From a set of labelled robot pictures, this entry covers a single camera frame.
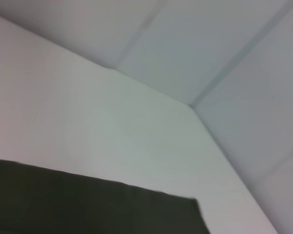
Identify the dark green FREE print t-shirt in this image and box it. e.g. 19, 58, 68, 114
0, 157, 212, 234

